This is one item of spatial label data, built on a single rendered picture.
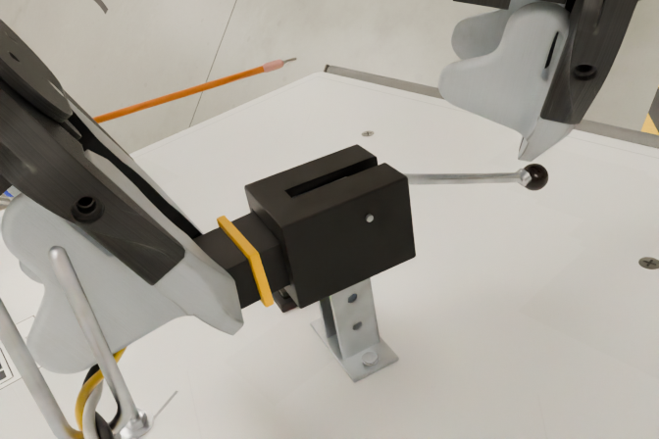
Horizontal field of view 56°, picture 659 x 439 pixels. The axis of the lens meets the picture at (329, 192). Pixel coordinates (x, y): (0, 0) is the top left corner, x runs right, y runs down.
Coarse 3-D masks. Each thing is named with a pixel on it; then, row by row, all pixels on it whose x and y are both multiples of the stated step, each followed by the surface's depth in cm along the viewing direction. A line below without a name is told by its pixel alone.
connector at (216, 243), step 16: (240, 224) 25; (256, 224) 25; (208, 240) 25; (224, 240) 24; (256, 240) 24; (272, 240) 24; (224, 256) 24; (240, 256) 23; (272, 256) 24; (240, 272) 23; (272, 272) 24; (240, 288) 23; (256, 288) 24; (272, 288) 24; (240, 304) 24
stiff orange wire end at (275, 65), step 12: (276, 60) 36; (288, 60) 36; (240, 72) 35; (252, 72) 35; (264, 72) 35; (204, 84) 34; (216, 84) 34; (168, 96) 33; (180, 96) 34; (132, 108) 33; (144, 108) 33; (96, 120) 32; (108, 120) 32
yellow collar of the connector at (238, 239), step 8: (224, 216) 26; (224, 224) 25; (232, 224) 25; (232, 232) 24; (232, 240) 24; (240, 240) 24; (240, 248) 23; (248, 248) 23; (248, 256) 23; (256, 256) 23; (256, 264) 23; (256, 272) 23; (264, 272) 23; (256, 280) 23; (264, 280) 23; (264, 288) 24; (264, 296) 24; (272, 296) 24; (264, 304) 24; (272, 304) 24
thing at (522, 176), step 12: (336, 180) 26; (408, 180) 27; (420, 180) 27; (432, 180) 28; (444, 180) 28; (456, 180) 28; (468, 180) 29; (480, 180) 29; (492, 180) 29; (504, 180) 30; (516, 180) 30; (528, 180) 30; (372, 216) 24
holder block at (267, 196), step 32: (320, 160) 27; (352, 160) 26; (256, 192) 25; (288, 192) 25; (320, 192) 24; (352, 192) 24; (384, 192) 24; (288, 224) 23; (320, 224) 23; (352, 224) 24; (384, 224) 25; (288, 256) 23; (320, 256) 24; (352, 256) 25; (384, 256) 26; (288, 288) 25; (320, 288) 25
